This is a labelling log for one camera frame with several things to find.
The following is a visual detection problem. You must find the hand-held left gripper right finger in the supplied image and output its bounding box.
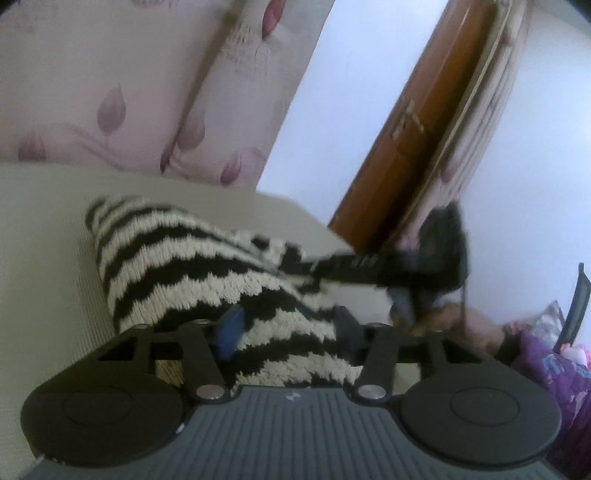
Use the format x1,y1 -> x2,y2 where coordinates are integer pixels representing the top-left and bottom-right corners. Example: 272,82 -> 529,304
333,306 -> 460,403

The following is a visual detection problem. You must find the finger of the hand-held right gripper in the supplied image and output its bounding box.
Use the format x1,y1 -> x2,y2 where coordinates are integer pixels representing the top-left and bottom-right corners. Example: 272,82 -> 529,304
276,249 -> 393,289

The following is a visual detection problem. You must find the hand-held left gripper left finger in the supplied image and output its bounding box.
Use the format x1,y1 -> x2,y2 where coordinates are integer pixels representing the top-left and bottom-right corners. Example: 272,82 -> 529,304
90,305 -> 246,401

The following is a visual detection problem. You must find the black and white striped sweater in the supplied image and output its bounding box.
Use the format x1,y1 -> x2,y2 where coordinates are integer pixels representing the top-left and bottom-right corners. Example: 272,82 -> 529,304
84,194 -> 422,398

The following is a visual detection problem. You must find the person's right forearm purple sleeve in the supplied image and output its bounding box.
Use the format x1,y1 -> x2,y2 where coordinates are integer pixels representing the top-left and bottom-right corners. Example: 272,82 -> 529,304
493,330 -> 591,467

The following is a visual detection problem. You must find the person's right hand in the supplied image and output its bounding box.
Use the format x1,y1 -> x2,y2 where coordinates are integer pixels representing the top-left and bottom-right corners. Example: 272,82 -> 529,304
409,300 -> 506,357

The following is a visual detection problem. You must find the brown wooden door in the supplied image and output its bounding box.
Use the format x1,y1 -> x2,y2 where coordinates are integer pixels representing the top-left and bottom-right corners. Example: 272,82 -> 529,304
328,0 -> 502,259

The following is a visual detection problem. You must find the black chair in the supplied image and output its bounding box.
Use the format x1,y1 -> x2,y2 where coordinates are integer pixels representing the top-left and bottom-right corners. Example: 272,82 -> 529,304
556,262 -> 591,354

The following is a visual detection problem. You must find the pink leaf print curtain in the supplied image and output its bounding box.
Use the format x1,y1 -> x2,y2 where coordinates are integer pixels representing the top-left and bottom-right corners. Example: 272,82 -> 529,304
0,0 -> 335,188

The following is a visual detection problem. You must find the brass door handle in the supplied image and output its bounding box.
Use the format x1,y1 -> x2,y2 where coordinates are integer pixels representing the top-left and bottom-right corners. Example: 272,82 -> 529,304
390,99 -> 424,139

